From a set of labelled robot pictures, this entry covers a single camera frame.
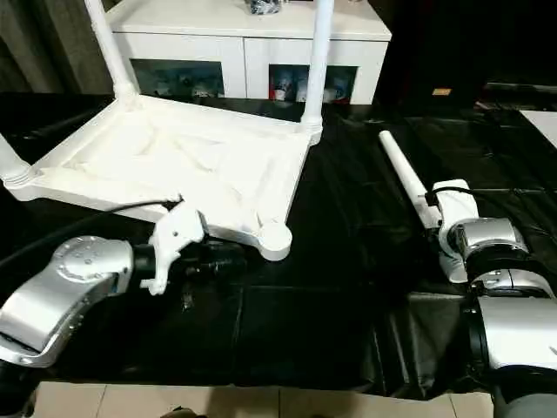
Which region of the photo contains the white plastic table top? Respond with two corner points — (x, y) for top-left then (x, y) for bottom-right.
(3, 93), (323, 263)

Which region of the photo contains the white plastic table leg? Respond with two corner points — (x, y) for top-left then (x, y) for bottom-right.
(0, 132), (32, 186)
(299, 0), (335, 131)
(377, 129), (440, 230)
(84, 0), (141, 109)

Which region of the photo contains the black plastic cover mat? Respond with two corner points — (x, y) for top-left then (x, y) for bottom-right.
(0, 91), (557, 401)

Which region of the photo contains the dark robot body part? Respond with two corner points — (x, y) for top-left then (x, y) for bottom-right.
(163, 404), (201, 418)

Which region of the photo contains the small white bottle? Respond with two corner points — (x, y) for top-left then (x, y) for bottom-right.
(330, 80), (350, 104)
(272, 73), (291, 102)

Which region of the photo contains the white sideboard with glass doors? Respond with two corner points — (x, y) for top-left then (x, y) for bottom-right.
(106, 0), (393, 105)

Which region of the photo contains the grey curtain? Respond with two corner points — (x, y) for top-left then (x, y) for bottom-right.
(0, 0), (117, 95)

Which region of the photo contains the white flat board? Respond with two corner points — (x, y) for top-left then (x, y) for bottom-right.
(520, 109), (557, 149)

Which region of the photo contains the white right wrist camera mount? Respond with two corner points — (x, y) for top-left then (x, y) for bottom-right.
(419, 178), (482, 284)

